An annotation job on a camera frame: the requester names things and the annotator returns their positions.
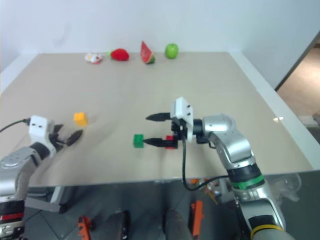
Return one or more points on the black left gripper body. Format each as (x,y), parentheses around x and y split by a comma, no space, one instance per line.
(54,140)

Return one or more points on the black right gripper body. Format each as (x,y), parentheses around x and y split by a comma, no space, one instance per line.
(179,130)

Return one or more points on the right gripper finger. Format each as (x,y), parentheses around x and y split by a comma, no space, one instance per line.
(160,117)
(157,142)

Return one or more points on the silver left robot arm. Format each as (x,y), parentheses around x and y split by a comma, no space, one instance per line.
(15,172)

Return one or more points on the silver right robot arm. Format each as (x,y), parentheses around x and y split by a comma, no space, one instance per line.
(232,142)

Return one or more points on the red cube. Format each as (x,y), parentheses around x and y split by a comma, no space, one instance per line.
(169,137)

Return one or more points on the yellow cube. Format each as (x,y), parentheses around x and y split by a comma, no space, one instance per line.
(80,119)

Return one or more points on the green cube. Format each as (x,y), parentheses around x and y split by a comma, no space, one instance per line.
(138,141)

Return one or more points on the toy watermelon slice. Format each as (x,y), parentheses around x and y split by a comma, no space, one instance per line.
(147,53)

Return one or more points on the green toy apple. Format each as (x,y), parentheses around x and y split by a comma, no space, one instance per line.
(171,51)

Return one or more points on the red toy strawberry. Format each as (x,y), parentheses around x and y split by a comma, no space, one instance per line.
(119,54)

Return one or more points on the white and red toy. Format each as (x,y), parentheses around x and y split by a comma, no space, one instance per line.
(93,58)

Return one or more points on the dark rounded shape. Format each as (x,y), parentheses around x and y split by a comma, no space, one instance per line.
(119,225)
(176,225)

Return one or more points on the orange clamp tool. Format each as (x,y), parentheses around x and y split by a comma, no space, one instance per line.
(197,217)

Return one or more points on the orange and black tool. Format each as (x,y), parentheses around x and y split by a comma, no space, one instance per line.
(84,226)

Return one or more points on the clear plastic bag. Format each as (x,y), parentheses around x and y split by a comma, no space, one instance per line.
(287,186)

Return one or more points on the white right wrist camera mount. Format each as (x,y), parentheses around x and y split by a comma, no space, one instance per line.
(182,110)

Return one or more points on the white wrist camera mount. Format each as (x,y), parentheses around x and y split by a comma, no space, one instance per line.
(182,110)
(38,127)

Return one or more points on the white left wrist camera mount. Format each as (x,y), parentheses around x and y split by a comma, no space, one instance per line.
(38,127)

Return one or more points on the grey metal table bracket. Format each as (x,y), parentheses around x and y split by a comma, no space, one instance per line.
(43,200)

